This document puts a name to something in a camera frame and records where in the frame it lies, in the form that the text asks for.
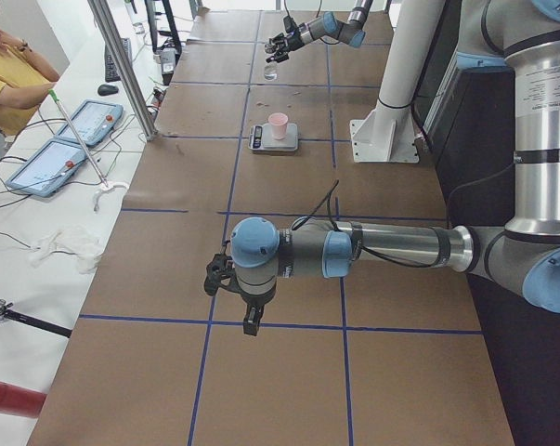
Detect brown paper table cover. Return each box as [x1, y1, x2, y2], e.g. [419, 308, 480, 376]
[30, 10, 513, 445]

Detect clear glass sauce bottle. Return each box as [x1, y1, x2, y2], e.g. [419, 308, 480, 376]
[263, 43, 278, 81]

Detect lower teach pendant tablet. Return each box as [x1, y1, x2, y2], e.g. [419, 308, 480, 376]
[6, 138, 86, 198]

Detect silver kitchen scale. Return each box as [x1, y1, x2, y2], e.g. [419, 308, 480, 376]
[248, 123, 299, 153]

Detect black computer mouse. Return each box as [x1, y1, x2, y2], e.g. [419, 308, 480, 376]
[97, 84, 119, 97]

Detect red cylinder tube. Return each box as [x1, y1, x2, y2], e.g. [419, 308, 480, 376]
[0, 381, 46, 418]

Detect person in yellow shirt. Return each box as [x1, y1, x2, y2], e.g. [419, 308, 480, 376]
[0, 29, 59, 137]

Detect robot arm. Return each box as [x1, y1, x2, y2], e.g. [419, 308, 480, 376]
[204, 1, 560, 335]
[265, 0, 373, 63]

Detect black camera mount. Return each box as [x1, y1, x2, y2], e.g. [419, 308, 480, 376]
[203, 253, 237, 297]
[283, 15, 297, 34]

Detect black keyboard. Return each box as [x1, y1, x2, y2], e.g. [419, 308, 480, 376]
[104, 37, 133, 83]

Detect aluminium frame post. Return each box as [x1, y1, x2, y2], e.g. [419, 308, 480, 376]
[88, 0, 157, 141]

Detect pink paper cup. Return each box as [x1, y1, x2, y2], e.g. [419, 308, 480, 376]
[267, 112, 289, 140]

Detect black tripod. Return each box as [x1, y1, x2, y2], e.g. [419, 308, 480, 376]
[0, 299, 72, 338]

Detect teach pendant tablet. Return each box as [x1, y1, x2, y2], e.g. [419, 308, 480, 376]
[71, 99, 124, 147]
[6, 138, 86, 198]

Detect upper teach pendant tablet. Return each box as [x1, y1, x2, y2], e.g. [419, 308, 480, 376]
[71, 99, 124, 147]

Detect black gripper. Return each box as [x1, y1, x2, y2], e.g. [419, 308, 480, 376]
[240, 290, 275, 336]
[265, 30, 305, 63]

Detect crumpled white tissue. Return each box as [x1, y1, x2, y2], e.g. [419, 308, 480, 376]
[29, 225, 105, 274]

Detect long reacher grabber tool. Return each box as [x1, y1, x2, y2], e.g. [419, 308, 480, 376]
[48, 88, 130, 213]

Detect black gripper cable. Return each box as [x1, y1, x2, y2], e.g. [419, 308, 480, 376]
[291, 178, 448, 269]
[283, 0, 322, 22]

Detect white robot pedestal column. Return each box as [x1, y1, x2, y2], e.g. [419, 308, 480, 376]
[350, 0, 445, 164]

